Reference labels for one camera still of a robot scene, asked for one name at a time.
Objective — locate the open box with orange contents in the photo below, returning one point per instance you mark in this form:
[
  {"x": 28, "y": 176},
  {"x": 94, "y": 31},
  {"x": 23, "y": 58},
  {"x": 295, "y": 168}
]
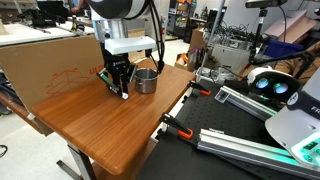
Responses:
[{"x": 185, "y": 61}]

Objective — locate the blue plastic bin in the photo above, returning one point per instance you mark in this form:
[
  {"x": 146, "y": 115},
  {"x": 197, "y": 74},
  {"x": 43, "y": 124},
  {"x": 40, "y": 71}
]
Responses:
[{"x": 281, "y": 49}]

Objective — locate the marker with white cap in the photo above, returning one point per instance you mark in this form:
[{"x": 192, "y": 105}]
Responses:
[{"x": 125, "y": 96}]

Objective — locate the black orange spring clamp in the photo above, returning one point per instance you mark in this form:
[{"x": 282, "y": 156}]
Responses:
[
  {"x": 173, "y": 121},
  {"x": 200, "y": 87}
]

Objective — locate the white VR headset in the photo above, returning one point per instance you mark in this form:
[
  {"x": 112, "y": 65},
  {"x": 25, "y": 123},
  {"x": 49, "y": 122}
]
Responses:
[{"x": 256, "y": 74}]

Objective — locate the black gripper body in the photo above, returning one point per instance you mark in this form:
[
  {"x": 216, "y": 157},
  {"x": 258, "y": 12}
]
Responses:
[{"x": 115, "y": 66}]

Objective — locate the long aluminium extrusion rail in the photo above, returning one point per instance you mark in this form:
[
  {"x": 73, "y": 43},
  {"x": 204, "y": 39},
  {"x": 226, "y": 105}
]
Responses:
[{"x": 233, "y": 146}]

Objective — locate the aluminium rail with end bracket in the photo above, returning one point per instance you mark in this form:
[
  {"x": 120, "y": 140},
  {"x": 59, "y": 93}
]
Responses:
[{"x": 246, "y": 101}]

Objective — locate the white topped work table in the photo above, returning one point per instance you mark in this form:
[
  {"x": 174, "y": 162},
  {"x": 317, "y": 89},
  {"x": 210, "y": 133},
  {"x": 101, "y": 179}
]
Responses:
[{"x": 23, "y": 33}]

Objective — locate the steel metal bowl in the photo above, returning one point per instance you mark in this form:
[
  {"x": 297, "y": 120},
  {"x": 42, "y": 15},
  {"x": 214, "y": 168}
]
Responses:
[{"x": 146, "y": 86}]

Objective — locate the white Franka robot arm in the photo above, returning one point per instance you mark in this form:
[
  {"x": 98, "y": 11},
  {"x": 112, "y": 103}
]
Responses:
[{"x": 110, "y": 26}]

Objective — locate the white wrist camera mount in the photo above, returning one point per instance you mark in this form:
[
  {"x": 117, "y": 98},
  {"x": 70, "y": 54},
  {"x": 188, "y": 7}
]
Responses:
[{"x": 130, "y": 45}]

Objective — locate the forearm in brown sleeve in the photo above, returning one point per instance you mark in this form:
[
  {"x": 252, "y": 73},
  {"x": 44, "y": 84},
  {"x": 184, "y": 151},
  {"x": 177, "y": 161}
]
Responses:
[{"x": 300, "y": 65}]

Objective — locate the brown cardboard box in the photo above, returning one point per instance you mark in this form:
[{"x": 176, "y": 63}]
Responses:
[{"x": 198, "y": 38}]

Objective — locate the slanted metal pole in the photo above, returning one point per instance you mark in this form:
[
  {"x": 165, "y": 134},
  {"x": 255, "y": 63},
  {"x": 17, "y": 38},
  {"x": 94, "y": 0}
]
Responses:
[{"x": 210, "y": 40}]

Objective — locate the black camera stand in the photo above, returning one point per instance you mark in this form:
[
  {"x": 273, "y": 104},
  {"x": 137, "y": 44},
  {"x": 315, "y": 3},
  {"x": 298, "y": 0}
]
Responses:
[{"x": 258, "y": 36}]

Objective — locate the grey metal table frame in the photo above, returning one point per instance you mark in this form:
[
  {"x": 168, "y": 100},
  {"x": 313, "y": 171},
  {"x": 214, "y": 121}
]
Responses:
[{"x": 81, "y": 163}]

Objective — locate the black perforated breadboard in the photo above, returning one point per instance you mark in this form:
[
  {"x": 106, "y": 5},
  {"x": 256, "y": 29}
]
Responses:
[{"x": 213, "y": 116}]

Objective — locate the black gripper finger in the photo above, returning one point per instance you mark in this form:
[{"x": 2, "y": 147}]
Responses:
[
  {"x": 108, "y": 80},
  {"x": 128, "y": 83}
]

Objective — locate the black stereo camera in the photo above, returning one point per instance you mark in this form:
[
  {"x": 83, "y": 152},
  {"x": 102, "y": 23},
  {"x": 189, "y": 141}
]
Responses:
[{"x": 263, "y": 3}]

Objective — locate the dark wooden side table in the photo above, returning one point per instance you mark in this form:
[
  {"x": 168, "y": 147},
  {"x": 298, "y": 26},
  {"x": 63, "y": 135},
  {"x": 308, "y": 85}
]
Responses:
[{"x": 16, "y": 111}]

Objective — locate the brown cardboard panel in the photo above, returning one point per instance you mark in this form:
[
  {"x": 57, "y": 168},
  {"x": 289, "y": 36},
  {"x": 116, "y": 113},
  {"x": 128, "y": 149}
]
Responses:
[{"x": 50, "y": 60}]

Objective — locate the grey equipment box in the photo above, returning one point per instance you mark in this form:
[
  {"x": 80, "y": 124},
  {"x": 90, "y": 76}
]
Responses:
[{"x": 230, "y": 56}]

